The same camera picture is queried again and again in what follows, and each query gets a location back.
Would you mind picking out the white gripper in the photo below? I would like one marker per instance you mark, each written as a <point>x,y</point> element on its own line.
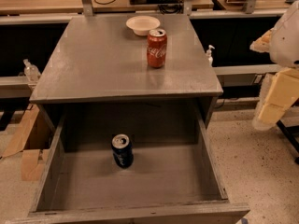
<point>286,42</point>

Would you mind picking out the blue pepsi can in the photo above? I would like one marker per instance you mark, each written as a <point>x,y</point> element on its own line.
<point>122,150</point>

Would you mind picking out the red coca-cola can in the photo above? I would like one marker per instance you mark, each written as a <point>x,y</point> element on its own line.
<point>156,48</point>

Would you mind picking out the open grey top drawer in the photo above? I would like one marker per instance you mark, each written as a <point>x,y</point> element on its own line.
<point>174,178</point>

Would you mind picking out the grey cabinet counter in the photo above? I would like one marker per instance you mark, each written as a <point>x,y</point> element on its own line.
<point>100,59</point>

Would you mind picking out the white pump dispenser bottle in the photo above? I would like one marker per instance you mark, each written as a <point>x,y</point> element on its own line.
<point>209,54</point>

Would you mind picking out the black chair base leg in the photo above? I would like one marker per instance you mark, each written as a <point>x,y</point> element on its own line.
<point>290,132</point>

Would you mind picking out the white paper bowl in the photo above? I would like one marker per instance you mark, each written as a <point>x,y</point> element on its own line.
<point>141,25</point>

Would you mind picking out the clear plastic bottle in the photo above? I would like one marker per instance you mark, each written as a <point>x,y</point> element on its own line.
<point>31,71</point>

